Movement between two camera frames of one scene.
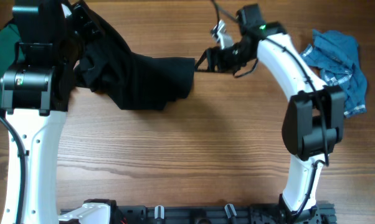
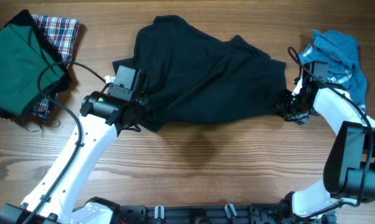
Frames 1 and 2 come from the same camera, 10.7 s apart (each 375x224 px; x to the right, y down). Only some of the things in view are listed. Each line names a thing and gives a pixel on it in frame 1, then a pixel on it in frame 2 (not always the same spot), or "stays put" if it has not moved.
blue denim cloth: x=336 y=55 stays put
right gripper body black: x=228 y=60 -> x=285 y=102
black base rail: x=215 y=214 stays put
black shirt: x=132 y=80 -> x=192 y=76
